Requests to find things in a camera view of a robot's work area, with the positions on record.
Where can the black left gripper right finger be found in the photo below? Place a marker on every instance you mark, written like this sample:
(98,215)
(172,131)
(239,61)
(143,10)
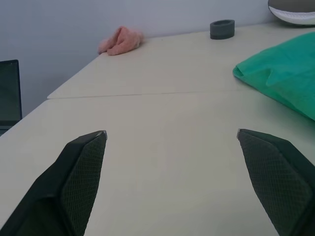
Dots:
(278,177)

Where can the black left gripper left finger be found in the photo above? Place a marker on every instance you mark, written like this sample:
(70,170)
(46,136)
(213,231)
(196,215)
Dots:
(61,186)

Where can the pink fluffy cloth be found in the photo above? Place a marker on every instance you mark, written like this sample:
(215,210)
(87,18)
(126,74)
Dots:
(123,41)

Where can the green cloth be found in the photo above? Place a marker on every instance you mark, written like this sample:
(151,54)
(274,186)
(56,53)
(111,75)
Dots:
(288,73)

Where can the dark laptop screen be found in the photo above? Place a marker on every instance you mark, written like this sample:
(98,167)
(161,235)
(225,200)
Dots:
(8,93)

